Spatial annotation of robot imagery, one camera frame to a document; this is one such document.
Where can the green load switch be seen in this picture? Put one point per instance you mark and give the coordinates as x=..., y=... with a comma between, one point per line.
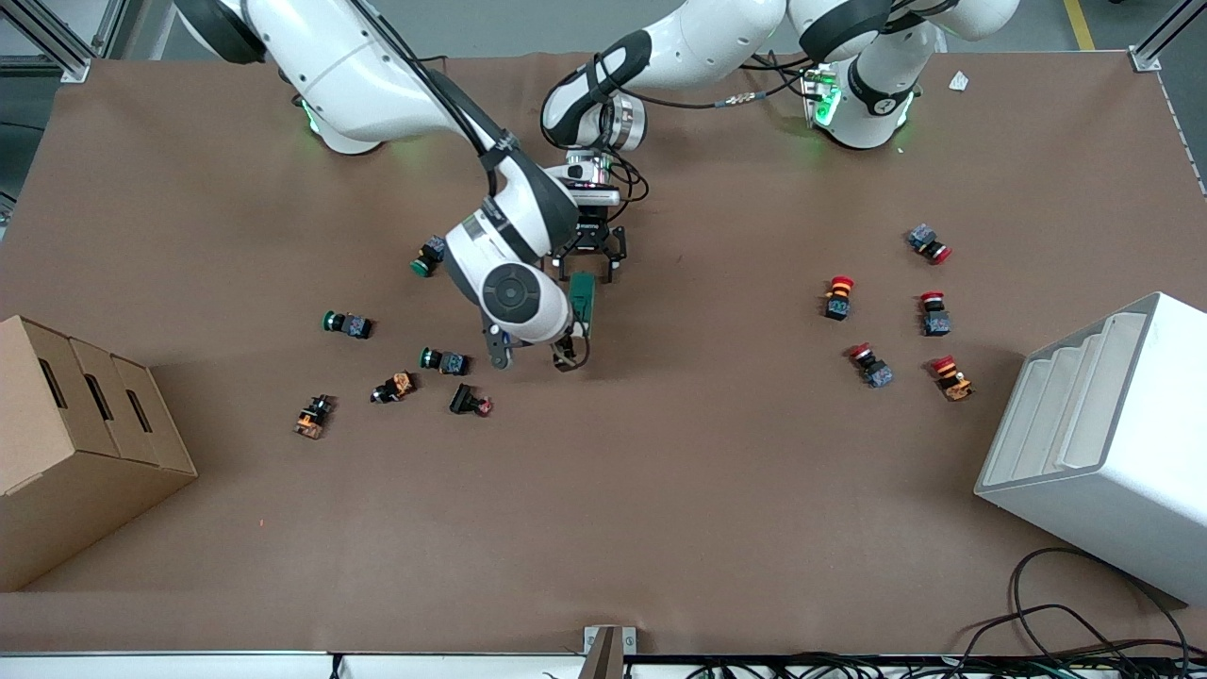
x=583, y=297

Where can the red button blue-grey body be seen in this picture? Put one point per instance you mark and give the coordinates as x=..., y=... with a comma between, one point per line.
x=871, y=366
x=934, y=314
x=930, y=243

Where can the red button orange striped body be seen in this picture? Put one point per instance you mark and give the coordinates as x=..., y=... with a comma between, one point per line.
x=838, y=297

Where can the brown cardboard box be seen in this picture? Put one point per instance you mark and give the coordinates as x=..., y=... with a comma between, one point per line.
x=75, y=443

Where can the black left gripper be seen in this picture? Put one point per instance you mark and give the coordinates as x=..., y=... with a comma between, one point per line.
x=591, y=238

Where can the white table edge rail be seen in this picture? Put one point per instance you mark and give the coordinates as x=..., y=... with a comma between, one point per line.
x=189, y=667

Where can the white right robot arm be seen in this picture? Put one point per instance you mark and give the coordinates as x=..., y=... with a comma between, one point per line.
x=358, y=66

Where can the aluminium frame post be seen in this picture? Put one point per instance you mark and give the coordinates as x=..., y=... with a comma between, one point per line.
x=57, y=42
x=1169, y=28

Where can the metal table edge bracket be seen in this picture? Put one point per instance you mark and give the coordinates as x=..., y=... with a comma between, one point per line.
x=603, y=655

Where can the black button orange body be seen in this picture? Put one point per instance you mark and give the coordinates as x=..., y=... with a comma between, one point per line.
x=394, y=387
x=313, y=416

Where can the green button blue-grey body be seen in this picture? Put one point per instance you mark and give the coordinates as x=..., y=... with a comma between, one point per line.
x=443, y=360
x=347, y=324
x=429, y=255

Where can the red button orange terminal block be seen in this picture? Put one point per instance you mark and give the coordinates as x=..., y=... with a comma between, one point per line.
x=950, y=377

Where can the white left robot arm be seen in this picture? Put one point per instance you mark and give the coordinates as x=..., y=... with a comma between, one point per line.
x=698, y=38

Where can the white stepped storage bin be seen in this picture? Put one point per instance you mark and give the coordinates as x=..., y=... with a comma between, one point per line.
x=1103, y=443

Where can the black switch red tip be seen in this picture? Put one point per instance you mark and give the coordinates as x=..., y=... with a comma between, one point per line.
x=470, y=401

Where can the white paper scrap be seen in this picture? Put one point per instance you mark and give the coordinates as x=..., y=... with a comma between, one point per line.
x=959, y=80

